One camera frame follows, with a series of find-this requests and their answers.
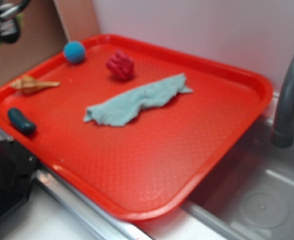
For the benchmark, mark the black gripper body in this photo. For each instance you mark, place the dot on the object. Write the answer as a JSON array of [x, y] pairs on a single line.
[[10, 10]]

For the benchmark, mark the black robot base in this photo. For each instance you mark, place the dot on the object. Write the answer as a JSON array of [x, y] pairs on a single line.
[[17, 174]]

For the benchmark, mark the brown cardboard panel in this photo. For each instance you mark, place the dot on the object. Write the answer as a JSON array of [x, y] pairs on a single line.
[[47, 26]]

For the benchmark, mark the brown striped seashell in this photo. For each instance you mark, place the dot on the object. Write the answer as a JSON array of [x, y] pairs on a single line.
[[29, 85]]

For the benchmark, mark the blue crocheted ball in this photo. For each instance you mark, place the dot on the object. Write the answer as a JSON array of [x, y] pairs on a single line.
[[74, 52]]

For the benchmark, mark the dark teal bean toy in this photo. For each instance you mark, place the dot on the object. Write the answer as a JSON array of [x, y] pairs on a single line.
[[20, 121]]

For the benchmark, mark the crumpled red fabric piece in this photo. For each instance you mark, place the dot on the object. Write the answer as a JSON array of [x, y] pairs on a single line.
[[121, 65]]

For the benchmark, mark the light blue cloth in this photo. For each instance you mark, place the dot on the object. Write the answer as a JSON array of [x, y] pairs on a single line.
[[123, 108]]

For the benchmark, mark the red plastic tray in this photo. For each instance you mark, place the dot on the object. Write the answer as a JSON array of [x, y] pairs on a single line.
[[148, 167]]

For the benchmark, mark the grey faucet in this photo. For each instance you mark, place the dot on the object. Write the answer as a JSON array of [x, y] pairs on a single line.
[[283, 126]]

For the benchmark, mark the grey sink basin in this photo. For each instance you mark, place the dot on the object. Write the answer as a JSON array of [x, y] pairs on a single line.
[[249, 194]]

